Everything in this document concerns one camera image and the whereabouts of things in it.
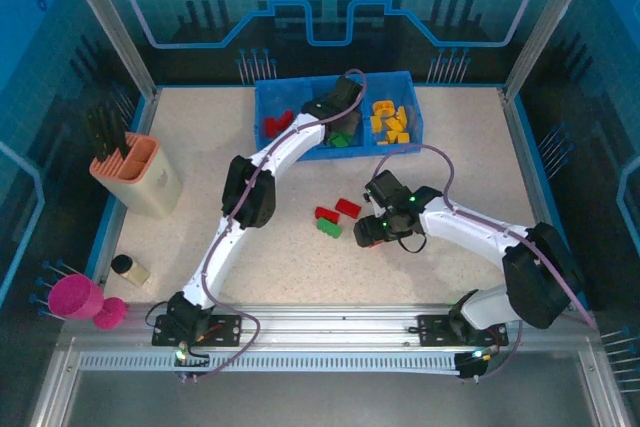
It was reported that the blue three-compartment tray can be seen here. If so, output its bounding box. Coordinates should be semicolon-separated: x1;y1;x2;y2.
253;70;426;162

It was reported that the grey metal panel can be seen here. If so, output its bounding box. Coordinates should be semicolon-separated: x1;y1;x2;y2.
29;336;640;427

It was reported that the orange and beige knife holder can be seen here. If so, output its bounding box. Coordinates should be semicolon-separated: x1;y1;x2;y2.
88;130;182;221

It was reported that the small bottle with black cap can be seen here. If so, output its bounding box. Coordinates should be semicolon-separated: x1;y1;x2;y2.
110;254;151;288

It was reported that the small pink cup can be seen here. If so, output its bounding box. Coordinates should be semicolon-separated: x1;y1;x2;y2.
93;296;129;331

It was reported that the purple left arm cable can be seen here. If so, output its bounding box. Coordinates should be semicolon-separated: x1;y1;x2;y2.
179;68;369;383

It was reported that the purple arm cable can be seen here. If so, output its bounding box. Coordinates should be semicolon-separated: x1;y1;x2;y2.
179;68;369;383
372;144;599;383

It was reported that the thin black right gripper wire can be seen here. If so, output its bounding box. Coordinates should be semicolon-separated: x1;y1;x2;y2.
397;231;428;255

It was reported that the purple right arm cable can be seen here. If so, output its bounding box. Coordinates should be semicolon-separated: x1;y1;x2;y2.
372;144;599;383

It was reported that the aluminium mounting rail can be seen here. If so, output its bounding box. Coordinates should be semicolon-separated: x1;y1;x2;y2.
119;301;596;348

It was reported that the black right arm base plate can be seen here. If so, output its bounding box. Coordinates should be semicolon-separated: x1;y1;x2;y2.
417;314;509;348

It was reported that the slotted grey cable duct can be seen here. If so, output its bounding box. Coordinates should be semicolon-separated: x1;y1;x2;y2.
78;350;464;374

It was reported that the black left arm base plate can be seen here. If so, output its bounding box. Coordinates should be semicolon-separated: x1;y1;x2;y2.
152;314;244;348

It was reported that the black knife handle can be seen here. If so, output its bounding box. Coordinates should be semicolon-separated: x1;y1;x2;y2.
98;106;114;156
110;107;132;158
86;109;104;159

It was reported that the aluminium frame post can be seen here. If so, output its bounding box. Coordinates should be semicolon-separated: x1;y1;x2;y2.
53;0;160;101
502;0;604;101

